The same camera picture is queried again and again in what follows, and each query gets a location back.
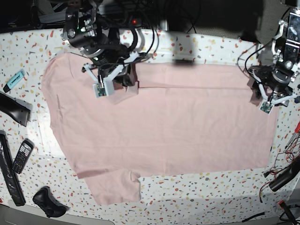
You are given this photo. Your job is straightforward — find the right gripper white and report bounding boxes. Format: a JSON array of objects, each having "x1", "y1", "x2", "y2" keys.
[{"x1": 82, "y1": 51, "x2": 139, "y2": 98}]

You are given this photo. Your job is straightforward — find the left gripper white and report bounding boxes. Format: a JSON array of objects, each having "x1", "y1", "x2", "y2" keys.
[{"x1": 248, "y1": 67, "x2": 300, "y2": 114}]

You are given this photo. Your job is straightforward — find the pink T-shirt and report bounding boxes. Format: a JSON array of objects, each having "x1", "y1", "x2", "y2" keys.
[{"x1": 42, "y1": 53, "x2": 278, "y2": 205}]

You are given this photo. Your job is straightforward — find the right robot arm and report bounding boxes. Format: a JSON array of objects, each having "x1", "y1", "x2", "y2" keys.
[{"x1": 61, "y1": 0, "x2": 150, "y2": 97}]

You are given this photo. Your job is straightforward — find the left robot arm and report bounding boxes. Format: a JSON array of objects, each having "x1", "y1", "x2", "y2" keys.
[{"x1": 242, "y1": 0, "x2": 300, "y2": 114}]

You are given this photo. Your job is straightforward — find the black cylindrical tool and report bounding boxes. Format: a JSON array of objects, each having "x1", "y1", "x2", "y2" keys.
[{"x1": 269, "y1": 161, "x2": 300, "y2": 192}]

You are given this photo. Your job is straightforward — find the terrazzo pattern table cover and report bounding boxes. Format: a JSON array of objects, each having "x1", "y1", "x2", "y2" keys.
[{"x1": 0, "y1": 29, "x2": 300, "y2": 225}]

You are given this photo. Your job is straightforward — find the small black red tool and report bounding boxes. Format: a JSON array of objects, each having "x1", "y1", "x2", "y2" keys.
[{"x1": 278, "y1": 201, "x2": 299, "y2": 225}]

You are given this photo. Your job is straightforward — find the turquoise highlighter pen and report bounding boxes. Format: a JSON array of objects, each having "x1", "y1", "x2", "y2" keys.
[{"x1": 3, "y1": 69, "x2": 25, "y2": 93}]

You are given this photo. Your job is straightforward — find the black game controller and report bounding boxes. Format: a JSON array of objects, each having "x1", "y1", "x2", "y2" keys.
[{"x1": 32, "y1": 186, "x2": 68, "y2": 218}]

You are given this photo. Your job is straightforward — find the long black bar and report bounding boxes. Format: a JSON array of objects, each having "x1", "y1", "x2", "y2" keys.
[{"x1": 0, "y1": 131, "x2": 26, "y2": 207}]

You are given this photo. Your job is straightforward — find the red handled screwdriver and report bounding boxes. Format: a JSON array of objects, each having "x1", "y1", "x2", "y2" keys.
[{"x1": 285, "y1": 122, "x2": 300, "y2": 149}]

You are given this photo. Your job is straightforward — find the red and black wires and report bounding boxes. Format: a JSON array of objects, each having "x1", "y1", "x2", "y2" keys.
[{"x1": 259, "y1": 135, "x2": 300, "y2": 203}]

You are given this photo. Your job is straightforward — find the black cordless phone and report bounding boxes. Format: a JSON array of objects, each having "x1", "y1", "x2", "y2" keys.
[{"x1": 12, "y1": 138, "x2": 34, "y2": 174}]

